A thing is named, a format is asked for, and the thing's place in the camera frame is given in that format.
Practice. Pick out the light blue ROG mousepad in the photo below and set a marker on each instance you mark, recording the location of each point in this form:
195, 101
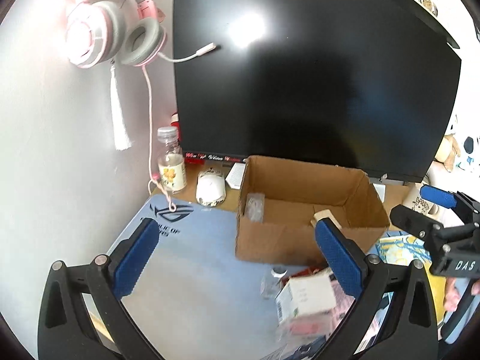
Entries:
195, 300

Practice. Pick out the white cartoon mug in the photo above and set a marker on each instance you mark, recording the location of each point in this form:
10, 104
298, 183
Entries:
415, 202

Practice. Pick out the right hand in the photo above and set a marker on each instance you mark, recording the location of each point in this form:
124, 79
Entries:
452, 295

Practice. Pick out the brown cardboard box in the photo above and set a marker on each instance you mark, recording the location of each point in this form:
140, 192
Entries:
294, 191

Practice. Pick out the clear plastic drink bottle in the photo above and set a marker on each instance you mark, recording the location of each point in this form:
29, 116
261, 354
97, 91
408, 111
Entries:
170, 159

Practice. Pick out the blue yellow patterned mat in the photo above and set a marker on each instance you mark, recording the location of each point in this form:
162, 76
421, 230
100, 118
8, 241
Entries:
401, 250

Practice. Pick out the black computer monitor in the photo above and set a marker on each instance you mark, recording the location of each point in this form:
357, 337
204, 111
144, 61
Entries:
367, 84

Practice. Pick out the white computer mouse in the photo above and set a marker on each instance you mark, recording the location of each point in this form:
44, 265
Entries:
210, 190

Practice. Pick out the pink cat-ear headphones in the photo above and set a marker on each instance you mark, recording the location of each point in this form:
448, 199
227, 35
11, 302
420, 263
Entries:
97, 31

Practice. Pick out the white pink carton box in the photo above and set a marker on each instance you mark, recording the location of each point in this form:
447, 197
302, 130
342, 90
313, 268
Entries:
307, 301

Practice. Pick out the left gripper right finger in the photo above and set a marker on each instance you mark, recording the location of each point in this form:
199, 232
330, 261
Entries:
409, 330

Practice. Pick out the clear plastic barcode packet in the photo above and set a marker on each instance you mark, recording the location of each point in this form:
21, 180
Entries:
254, 208

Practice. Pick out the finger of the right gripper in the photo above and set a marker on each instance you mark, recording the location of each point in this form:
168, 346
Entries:
416, 224
449, 200

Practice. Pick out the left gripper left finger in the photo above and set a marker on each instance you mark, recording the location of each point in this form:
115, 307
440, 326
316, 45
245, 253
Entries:
65, 329

